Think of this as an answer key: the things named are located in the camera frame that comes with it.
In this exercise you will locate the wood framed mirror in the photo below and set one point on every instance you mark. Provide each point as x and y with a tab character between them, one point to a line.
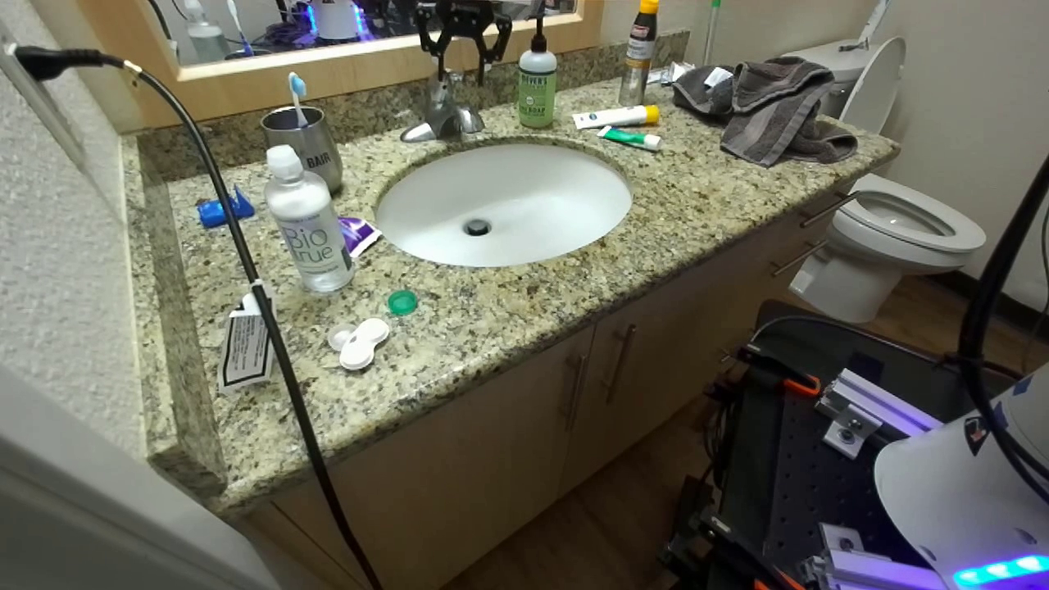
217	88

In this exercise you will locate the wooden vanity cabinet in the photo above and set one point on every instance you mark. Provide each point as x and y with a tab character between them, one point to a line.
510	387

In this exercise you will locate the blue plastic item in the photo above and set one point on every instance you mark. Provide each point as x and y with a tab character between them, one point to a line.
213	213

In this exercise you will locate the clear contact solution bottle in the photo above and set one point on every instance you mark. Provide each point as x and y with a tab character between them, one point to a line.
299	204

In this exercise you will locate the green lens case cap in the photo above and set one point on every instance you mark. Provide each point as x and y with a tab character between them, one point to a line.
399	301

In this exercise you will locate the white yellow toothpaste tube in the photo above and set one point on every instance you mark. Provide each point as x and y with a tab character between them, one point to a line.
617	116

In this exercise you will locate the green white small tube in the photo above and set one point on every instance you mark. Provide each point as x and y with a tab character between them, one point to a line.
631	138

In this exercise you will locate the purple white packet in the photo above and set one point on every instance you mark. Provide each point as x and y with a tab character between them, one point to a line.
357	238

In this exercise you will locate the chrome sink faucet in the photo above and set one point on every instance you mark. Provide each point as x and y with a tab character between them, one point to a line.
445	116

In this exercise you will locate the green soap pump bottle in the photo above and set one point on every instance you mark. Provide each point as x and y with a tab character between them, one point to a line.
534	75

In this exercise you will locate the white oval sink basin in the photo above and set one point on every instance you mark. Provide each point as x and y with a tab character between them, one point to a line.
501	204

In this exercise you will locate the white toilet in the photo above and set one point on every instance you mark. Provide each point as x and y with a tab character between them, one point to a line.
882	229

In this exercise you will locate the white cable warning tag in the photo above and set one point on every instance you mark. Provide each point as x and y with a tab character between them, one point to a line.
248	352

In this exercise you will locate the white contact lens case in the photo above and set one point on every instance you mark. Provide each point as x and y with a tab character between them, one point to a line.
357	344

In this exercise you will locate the grey metal cup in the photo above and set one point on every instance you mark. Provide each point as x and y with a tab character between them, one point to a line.
304	128

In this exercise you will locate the white blue toothbrush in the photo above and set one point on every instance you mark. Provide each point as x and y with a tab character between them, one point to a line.
297	88

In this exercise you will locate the grey towel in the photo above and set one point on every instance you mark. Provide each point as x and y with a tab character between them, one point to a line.
766	108

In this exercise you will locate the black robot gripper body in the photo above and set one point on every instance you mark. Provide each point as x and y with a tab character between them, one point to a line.
478	21

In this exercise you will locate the grey spray can yellow cap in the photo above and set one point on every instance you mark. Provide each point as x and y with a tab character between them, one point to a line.
641	50

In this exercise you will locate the black robot cart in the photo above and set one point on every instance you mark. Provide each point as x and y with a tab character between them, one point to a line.
790	491

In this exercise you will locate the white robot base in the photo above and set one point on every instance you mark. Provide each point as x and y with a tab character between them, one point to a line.
964	508

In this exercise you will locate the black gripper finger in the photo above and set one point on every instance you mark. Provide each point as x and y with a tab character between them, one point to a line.
440	57
490	54

